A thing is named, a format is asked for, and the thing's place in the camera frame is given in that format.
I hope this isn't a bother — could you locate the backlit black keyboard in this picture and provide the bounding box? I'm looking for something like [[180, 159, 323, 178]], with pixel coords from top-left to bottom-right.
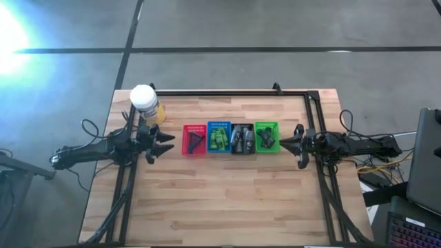
[[385, 210, 441, 248]]

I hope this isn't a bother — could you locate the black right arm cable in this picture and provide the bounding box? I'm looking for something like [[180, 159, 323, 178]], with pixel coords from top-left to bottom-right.
[[338, 109, 397, 141]]

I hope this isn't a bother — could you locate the blue plastic basket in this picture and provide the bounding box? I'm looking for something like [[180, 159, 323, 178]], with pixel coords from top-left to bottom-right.
[[206, 120, 232, 154]]

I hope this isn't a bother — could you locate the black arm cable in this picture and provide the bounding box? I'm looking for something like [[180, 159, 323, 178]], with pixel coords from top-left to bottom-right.
[[338, 109, 397, 141], [65, 118, 120, 194]]

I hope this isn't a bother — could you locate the black strap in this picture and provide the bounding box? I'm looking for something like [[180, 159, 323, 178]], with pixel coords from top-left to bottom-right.
[[362, 181, 409, 208]]

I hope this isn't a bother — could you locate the green plastic basket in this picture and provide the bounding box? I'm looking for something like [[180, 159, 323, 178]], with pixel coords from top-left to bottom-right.
[[254, 121, 282, 154]]

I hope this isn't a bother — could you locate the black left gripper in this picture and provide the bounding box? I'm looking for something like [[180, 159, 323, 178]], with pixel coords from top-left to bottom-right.
[[137, 124, 176, 165]]

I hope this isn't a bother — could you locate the blue disposable razor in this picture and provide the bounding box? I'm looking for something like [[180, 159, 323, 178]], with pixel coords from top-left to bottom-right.
[[189, 132, 207, 152], [187, 132, 203, 154]]

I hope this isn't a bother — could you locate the white-lidded yellow wipes canister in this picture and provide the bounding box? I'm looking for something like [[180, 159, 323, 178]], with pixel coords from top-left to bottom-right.
[[129, 84, 167, 127]]

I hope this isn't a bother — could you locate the black plastic basket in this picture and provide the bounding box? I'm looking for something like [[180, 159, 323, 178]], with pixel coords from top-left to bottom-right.
[[229, 123, 256, 156]]

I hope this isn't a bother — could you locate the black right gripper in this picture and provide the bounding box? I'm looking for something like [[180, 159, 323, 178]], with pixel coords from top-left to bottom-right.
[[279, 123, 320, 170]]

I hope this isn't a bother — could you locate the black aluminium table frame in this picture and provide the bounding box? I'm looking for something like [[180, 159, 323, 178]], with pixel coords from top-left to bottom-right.
[[82, 82, 375, 246]]

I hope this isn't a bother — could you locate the gray laptop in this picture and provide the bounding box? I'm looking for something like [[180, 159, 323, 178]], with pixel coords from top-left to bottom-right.
[[406, 107, 441, 216]]

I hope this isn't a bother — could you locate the black metal stand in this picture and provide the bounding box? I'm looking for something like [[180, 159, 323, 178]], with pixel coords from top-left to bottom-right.
[[0, 150, 57, 248]]

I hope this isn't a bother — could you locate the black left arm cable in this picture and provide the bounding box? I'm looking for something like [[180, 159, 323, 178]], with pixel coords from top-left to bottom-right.
[[65, 118, 120, 194]]

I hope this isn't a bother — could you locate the black power adapter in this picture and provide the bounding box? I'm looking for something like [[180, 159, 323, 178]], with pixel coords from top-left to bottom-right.
[[359, 171, 382, 189]]

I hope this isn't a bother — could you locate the yellow cable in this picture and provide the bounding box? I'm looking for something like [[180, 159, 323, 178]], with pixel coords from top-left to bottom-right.
[[356, 159, 414, 177]]

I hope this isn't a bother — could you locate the red plastic basket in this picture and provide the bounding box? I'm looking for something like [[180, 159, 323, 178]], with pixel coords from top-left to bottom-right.
[[181, 123, 208, 157]]

